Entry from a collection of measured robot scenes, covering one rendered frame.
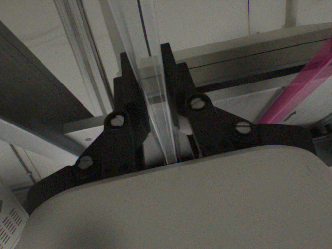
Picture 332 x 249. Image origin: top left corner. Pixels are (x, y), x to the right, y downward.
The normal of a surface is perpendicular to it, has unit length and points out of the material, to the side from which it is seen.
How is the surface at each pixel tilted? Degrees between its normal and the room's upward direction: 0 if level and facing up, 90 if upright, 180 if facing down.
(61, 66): 90
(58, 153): 48
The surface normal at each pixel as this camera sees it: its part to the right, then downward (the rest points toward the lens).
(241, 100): 0.19, 0.89
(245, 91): -0.08, -0.40
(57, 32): 0.09, 0.40
